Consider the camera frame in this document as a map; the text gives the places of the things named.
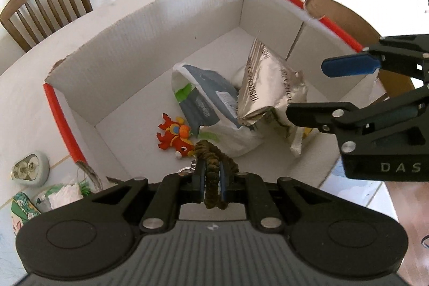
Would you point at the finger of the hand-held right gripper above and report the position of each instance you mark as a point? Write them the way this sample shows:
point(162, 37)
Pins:
point(311, 115)
point(348, 65)

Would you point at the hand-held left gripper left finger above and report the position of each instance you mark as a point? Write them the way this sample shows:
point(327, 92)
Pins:
point(200, 178)

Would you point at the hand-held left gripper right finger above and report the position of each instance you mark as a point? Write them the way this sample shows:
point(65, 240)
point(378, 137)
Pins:
point(223, 180)

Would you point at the red fish toy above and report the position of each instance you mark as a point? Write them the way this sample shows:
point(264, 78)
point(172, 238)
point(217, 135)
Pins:
point(181, 138)

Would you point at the silver foil bag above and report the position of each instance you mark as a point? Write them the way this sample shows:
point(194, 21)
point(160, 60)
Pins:
point(268, 88)

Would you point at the white grey plastic bag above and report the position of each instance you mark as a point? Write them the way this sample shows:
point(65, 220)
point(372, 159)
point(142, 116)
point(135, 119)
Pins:
point(207, 105)

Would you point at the red cardboard box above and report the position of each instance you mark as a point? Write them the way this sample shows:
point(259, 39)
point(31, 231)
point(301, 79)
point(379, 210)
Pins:
point(134, 132)

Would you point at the green cat print pouch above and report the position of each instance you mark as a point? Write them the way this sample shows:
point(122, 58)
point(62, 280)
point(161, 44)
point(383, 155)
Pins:
point(21, 210)

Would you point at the white packet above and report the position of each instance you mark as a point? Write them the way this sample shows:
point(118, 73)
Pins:
point(65, 195)

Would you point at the mint green clock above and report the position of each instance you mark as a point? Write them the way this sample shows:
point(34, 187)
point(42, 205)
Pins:
point(30, 168)

